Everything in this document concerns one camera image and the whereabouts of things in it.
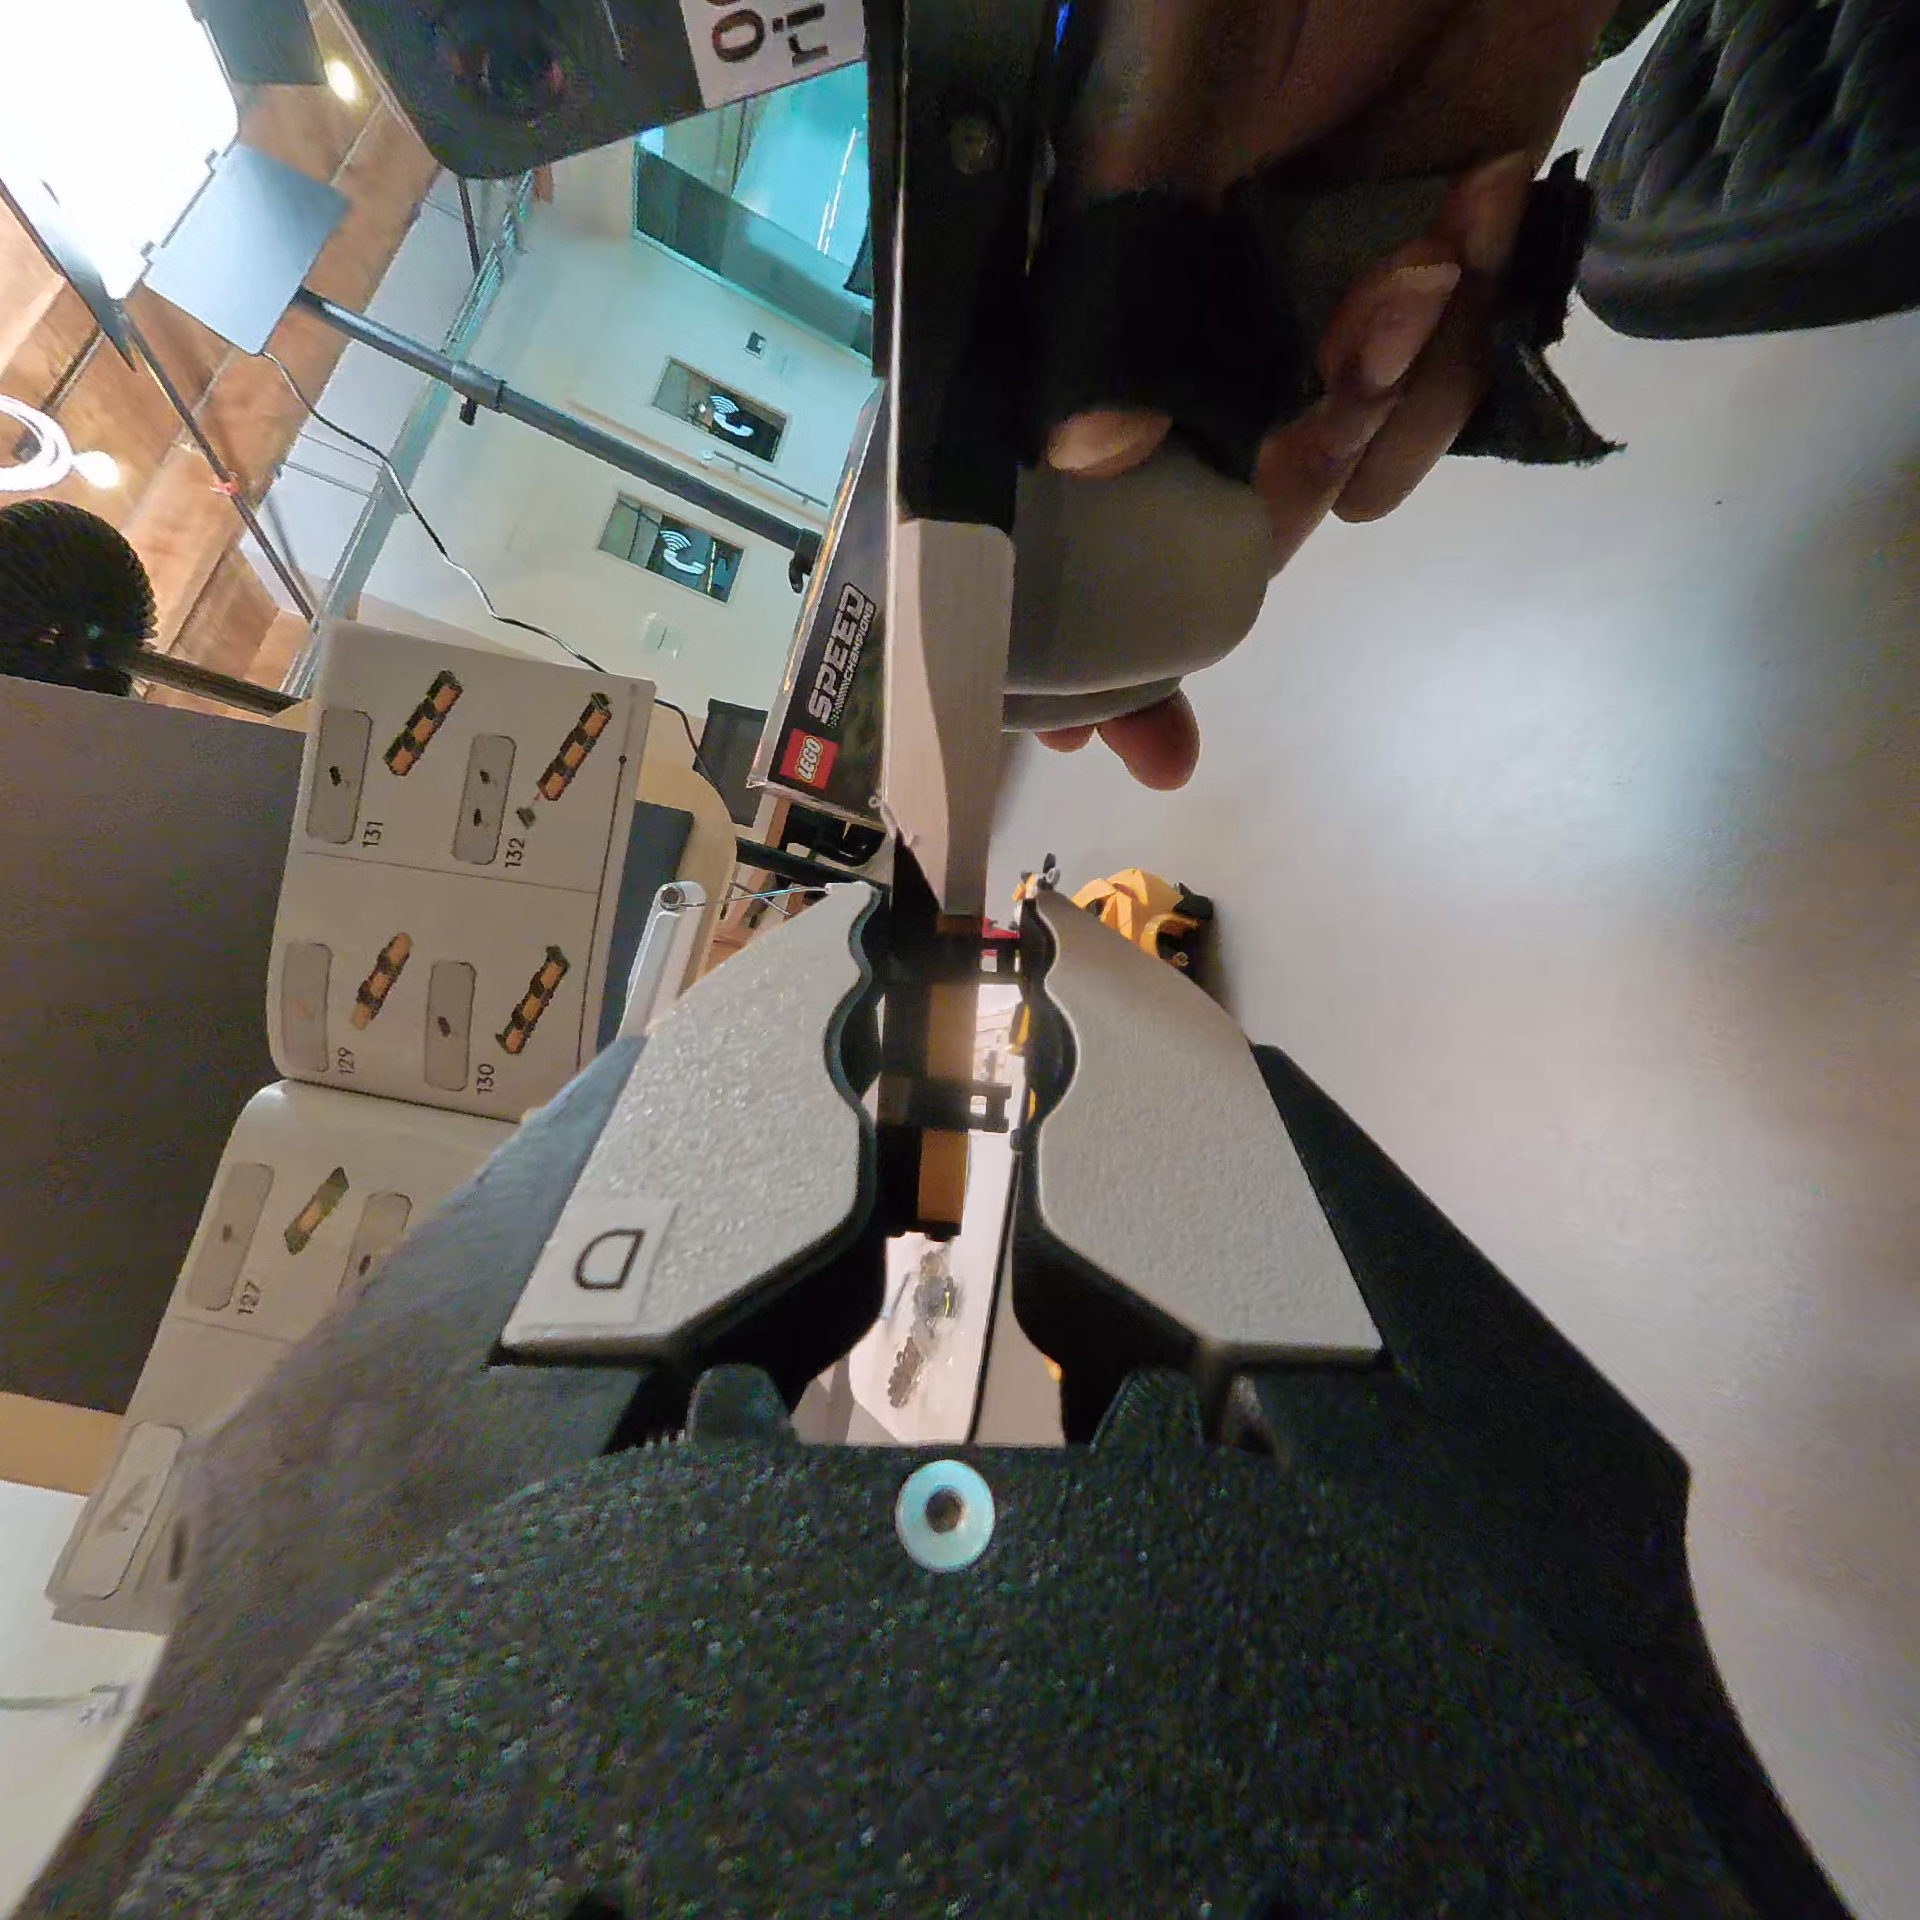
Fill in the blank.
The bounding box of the person's right hand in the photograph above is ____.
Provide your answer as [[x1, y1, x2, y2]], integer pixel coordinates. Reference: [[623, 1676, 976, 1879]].
[[1035, 0, 1621, 792]]

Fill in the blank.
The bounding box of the black and yellow lego strip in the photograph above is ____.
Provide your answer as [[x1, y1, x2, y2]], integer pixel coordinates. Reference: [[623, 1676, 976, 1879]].
[[868, 901, 1040, 1240]]

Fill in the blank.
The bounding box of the studio softbox light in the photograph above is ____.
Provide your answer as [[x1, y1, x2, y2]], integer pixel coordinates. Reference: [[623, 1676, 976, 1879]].
[[0, 0, 244, 310]]

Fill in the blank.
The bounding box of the black ribbed round lamp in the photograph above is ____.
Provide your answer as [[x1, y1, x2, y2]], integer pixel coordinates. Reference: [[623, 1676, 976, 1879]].
[[0, 501, 162, 696]]

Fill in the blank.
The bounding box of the lego instruction booklet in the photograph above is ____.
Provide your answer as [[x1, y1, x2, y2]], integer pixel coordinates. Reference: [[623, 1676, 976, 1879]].
[[45, 618, 662, 1639]]

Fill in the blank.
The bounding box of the metal stand pole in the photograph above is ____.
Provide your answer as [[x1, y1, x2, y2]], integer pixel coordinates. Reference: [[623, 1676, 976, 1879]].
[[293, 285, 843, 585]]

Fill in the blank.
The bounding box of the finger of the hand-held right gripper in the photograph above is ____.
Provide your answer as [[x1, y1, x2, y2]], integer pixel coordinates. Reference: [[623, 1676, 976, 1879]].
[[884, 519, 1022, 920]]

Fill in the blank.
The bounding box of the clear bag of small parts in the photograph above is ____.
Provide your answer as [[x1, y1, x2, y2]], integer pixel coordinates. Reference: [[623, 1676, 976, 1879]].
[[885, 1254, 966, 1412]]

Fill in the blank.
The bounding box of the yellow lego car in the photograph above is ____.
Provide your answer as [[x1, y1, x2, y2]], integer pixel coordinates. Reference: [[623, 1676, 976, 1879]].
[[1005, 855, 1216, 1382]]

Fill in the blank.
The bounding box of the black flag panel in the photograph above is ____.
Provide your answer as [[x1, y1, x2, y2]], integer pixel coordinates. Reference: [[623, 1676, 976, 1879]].
[[141, 142, 356, 360], [186, 0, 338, 85]]

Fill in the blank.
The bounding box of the lego set box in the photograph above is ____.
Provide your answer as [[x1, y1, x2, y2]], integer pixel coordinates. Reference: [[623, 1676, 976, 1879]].
[[745, 373, 902, 868]]

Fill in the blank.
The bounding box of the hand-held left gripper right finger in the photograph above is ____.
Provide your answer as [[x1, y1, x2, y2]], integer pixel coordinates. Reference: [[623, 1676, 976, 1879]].
[[1013, 885, 1385, 1429]]

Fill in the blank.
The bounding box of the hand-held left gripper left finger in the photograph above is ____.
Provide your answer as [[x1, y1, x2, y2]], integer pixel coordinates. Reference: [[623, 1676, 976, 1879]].
[[500, 883, 902, 1427]]

